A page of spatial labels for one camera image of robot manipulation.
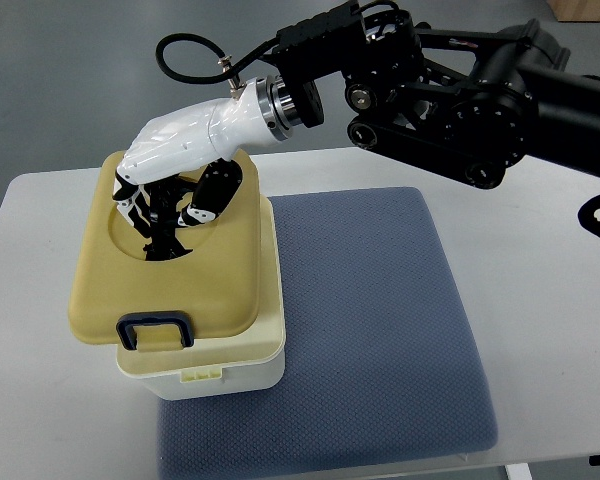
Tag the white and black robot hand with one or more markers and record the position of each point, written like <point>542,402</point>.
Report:
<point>204,135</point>

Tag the black lid handle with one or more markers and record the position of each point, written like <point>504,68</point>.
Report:
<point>163,198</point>

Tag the yellow storage box lid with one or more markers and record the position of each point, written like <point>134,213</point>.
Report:
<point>216,283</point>

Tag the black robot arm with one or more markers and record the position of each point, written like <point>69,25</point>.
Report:
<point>462,105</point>

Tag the white storage box base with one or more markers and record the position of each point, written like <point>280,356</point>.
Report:
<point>251,360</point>

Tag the cardboard box corner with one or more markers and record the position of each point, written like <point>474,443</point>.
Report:
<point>575,10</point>

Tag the front dark blue latch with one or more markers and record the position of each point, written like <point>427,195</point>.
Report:
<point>127,326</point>

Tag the blue-grey padded mat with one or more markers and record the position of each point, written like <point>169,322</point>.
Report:
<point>381,365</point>

